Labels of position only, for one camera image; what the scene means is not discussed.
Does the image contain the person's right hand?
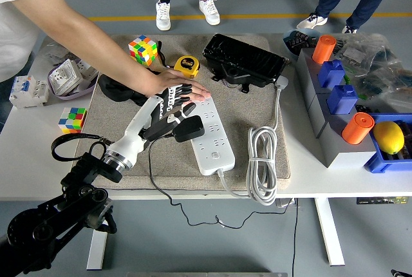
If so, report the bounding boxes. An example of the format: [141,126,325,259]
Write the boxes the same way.
[146,70,212,103]

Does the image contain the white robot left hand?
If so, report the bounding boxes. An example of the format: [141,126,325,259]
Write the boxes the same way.
[108,82,198,164]

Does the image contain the thin black plug cord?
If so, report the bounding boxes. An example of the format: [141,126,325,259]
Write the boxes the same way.
[147,133,293,229]

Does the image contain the black plug adapter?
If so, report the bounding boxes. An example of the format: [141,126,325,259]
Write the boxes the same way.
[173,115,206,142]

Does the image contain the white power strip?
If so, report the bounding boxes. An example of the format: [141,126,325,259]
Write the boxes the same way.
[189,95,235,177]

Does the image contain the colourful puzzle cube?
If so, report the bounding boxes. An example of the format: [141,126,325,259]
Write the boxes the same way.
[128,34,158,67]
[58,107,88,135]

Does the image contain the black fabric pouch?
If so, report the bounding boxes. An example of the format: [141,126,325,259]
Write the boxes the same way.
[97,73,149,107]

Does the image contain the purple bowl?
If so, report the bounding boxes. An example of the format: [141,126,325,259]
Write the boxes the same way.
[47,61,99,101]

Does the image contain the black table control panel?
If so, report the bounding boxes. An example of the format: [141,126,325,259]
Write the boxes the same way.
[356,196,407,206]

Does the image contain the white table leg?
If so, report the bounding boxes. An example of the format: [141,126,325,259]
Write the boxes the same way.
[86,230,112,271]
[314,198,346,267]

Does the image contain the grey-brown mat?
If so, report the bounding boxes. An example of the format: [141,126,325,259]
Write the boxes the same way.
[75,33,292,193]

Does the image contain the clear bag of screws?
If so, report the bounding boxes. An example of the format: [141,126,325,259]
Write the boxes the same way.
[41,37,81,65]

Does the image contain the blue plastic bin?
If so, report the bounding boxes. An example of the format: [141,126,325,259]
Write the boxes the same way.
[364,112,412,174]

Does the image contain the white circuit breaker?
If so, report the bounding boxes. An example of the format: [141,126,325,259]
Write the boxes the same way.
[8,75,50,110]

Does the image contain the light blue bowl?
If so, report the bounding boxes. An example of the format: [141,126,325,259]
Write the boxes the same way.
[282,28,323,59]

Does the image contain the grey block holder box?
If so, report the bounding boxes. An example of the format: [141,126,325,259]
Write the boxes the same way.
[295,46,377,169]

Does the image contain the yellow lemon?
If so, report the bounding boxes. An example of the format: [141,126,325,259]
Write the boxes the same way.
[373,120,406,155]

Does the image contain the orange cylinder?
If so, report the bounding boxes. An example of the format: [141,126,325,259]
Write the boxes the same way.
[341,112,376,146]
[312,34,337,64]

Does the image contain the blue block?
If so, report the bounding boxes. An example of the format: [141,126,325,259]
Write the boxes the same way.
[326,84,359,115]
[317,59,346,90]

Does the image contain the clear bags of parts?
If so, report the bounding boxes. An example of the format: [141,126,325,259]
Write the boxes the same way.
[334,32,412,115]

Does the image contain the yellow tape measure with strap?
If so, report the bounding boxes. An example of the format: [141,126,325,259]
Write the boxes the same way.
[156,40,200,80]

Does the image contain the white wall socket panel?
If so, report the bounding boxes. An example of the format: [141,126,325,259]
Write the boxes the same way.
[77,57,100,80]
[48,58,84,97]

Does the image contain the black hanging cable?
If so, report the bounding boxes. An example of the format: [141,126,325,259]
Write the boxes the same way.
[291,198,299,277]

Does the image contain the white power strip cable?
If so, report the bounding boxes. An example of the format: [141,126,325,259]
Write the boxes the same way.
[216,75,290,207]

